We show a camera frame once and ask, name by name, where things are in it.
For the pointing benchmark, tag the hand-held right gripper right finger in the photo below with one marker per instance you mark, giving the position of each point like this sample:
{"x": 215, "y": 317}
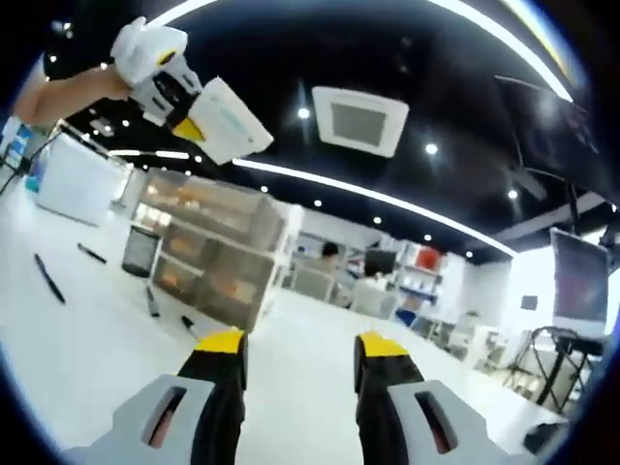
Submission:
{"x": 402, "y": 421}

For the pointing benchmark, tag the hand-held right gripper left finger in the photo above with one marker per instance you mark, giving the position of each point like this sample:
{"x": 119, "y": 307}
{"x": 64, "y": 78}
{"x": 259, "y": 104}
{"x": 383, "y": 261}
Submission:
{"x": 184, "y": 421}

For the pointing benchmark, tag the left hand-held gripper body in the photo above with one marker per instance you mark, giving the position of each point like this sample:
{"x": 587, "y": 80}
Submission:
{"x": 145, "y": 51}

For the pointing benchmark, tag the white paper sheet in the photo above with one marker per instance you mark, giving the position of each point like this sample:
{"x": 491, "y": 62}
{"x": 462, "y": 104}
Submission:
{"x": 227, "y": 121}

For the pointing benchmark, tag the slim dark grey pen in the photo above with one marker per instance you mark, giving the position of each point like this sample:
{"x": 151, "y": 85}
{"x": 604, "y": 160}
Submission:
{"x": 153, "y": 302}

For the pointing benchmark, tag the black cap clear barrel pen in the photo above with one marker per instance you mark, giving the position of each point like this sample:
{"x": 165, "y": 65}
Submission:
{"x": 92, "y": 253}

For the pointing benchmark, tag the blue pen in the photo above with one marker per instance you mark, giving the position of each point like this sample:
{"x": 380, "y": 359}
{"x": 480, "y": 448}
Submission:
{"x": 48, "y": 278}

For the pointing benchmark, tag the person's left hand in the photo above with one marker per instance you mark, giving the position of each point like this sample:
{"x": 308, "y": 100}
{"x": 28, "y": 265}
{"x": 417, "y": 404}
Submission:
{"x": 115, "y": 83}

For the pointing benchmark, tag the white storage box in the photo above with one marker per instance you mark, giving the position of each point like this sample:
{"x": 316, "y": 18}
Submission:
{"x": 77, "y": 184}

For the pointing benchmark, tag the white office chair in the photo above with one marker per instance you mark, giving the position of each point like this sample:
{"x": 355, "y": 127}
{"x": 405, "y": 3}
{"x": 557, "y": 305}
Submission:
{"x": 368, "y": 306}
{"x": 312, "y": 286}

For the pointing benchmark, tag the black mesh pen holder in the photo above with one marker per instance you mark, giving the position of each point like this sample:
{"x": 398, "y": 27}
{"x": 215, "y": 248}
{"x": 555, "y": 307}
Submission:
{"x": 140, "y": 252}

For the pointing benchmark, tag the small black box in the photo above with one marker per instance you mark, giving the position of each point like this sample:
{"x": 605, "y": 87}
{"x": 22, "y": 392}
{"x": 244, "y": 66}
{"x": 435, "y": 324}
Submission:
{"x": 546, "y": 438}

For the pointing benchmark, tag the white drawer organizer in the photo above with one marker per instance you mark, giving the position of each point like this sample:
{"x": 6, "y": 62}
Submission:
{"x": 227, "y": 271}

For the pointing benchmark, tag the small black monitor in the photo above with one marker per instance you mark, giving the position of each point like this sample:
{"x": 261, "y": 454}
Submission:
{"x": 380, "y": 260}

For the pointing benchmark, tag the white ceiling air vent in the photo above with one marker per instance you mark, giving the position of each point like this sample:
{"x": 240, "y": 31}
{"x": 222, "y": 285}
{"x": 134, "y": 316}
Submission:
{"x": 361, "y": 121}

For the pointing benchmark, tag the black tripod stand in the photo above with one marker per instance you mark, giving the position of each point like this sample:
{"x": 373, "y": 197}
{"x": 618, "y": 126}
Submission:
{"x": 581, "y": 346}

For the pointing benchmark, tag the curved ceiling light strip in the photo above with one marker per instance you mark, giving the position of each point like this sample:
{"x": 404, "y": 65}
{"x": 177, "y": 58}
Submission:
{"x": 387, "y": 198}

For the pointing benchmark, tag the large display screen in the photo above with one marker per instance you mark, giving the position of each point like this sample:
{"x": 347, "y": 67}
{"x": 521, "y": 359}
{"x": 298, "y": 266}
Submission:
{"x": 579, "y": 281}

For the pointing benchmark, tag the wall shelving unit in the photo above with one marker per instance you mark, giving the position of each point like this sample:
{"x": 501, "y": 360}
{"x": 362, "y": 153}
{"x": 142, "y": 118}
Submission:
{"x": 426, "y": 281}

